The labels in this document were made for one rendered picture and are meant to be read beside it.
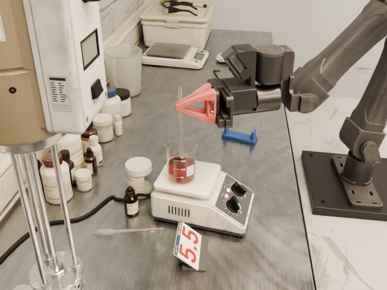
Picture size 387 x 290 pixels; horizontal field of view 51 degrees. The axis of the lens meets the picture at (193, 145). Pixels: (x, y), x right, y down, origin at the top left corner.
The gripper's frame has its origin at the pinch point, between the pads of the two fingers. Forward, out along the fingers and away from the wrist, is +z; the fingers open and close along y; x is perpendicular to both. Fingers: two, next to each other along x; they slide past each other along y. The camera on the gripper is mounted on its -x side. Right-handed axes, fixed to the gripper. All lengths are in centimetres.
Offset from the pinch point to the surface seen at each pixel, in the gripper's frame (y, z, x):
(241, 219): 10.3, -9.8, 21.5
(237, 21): -137, -55, 22
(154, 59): -89, -5, 22
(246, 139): -24.3, -22.6, 24.6
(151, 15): -113, -8, 10
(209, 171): -0.1, -5.9, 16.1
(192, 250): 14.8, 1.2, 22.9
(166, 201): 4.8, 4.4, 18.4
